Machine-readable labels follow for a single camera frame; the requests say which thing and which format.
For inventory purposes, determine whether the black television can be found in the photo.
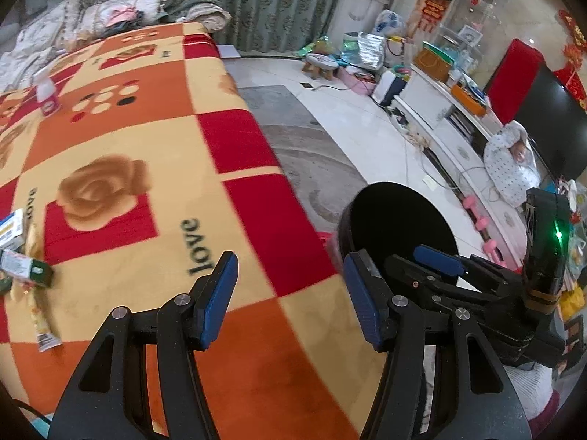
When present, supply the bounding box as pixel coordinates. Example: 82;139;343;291
514;62;587;184

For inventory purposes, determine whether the green medicine box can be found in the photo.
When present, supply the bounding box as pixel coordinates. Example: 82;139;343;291
0;247;55;290

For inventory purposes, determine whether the green snack packet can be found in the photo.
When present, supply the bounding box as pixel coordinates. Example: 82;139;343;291
296;37;340;58

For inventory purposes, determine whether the pink basin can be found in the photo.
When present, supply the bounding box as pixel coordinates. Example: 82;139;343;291
339;66;379;97

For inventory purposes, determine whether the pink dumbbell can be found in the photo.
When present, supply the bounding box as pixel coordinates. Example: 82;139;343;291
485;237;513;264
462;194;497;235

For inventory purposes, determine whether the orange box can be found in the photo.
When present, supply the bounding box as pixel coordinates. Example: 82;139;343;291
452;83;488;117

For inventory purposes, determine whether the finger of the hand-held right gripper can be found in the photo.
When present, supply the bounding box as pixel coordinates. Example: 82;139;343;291
414;246;464;278
384;254;478;315

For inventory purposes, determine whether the white blue yellow medicine box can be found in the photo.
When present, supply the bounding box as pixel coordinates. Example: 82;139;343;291
0;208;26;250

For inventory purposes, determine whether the black round bin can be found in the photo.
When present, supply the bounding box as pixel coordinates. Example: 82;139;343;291
336;182;459;294

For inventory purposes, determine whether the red hanging decoration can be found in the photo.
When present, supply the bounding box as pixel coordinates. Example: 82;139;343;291
421;0;448;33

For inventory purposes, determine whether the small wooden stool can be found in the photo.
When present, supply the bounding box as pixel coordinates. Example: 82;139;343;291
303;52;342;78

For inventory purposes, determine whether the white television cabinet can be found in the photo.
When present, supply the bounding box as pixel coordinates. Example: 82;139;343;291
394;62;528;267

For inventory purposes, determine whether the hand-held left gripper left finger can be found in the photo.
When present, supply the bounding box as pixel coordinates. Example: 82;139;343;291
48;250;239;440

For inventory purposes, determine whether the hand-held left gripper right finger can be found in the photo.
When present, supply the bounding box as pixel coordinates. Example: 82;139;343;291
343;250;533;440

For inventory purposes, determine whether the doll in dotted wrap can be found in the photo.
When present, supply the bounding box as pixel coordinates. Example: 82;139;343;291
484;120;539;207

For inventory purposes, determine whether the white blue plastic bag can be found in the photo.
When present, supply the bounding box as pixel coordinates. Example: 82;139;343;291
373;9;406;40

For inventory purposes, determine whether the glass display cabinet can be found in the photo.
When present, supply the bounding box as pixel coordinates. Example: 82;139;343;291
440;0;514;69

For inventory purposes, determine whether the red festive wall ornament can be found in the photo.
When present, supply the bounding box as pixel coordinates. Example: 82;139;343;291
557;9;587;60
553;62;587;111

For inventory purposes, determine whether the orange yellow snack packet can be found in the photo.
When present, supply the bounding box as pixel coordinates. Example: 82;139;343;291
9;224;63;353

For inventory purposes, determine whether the red orange printed blanket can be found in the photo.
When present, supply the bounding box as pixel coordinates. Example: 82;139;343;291
0;22;390;440

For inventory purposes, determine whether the red cloth cover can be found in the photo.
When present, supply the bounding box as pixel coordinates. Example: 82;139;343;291
484;39;546;113

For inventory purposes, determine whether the silver foil bag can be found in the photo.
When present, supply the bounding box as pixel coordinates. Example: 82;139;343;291
355;32;386;70

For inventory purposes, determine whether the grey green patterned curtain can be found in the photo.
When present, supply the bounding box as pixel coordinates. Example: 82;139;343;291
23;0;351;56

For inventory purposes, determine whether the white bottle pink label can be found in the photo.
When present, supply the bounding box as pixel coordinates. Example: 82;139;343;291
33;66;62;117

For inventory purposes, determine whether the white navy appliance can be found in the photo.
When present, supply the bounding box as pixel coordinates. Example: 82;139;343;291
371;71;409;106

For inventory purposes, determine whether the brown gift box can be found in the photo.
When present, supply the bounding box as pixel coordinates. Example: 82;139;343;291
415;41;455;82

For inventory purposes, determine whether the grey floor rug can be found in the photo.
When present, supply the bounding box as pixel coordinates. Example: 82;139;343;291
236;83;368;234

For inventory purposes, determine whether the pile of pink dark clothes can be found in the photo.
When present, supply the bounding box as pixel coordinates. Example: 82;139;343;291
107;5;147;26

